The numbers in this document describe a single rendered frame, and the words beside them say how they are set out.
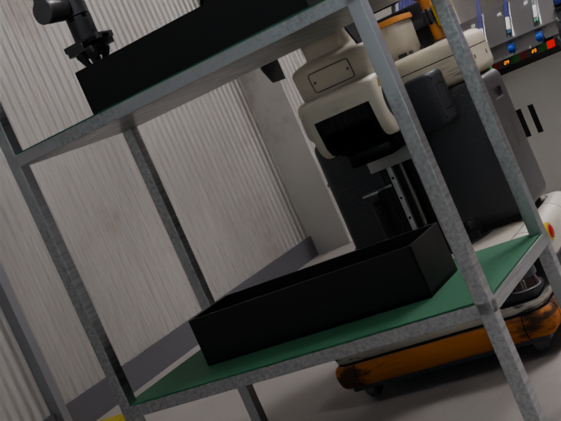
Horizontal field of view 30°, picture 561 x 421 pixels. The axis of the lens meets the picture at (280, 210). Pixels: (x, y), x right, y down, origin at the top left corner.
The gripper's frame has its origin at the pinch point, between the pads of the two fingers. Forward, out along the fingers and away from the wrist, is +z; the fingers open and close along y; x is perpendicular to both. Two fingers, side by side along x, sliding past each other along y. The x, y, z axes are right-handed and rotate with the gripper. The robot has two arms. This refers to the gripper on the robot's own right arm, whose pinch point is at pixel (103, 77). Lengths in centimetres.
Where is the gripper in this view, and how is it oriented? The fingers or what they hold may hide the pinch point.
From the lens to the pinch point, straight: 241.3
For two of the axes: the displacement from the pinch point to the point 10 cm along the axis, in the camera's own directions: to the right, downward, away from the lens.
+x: 4.3, -2.4, 8.7
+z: 3.9, 9.2, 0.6
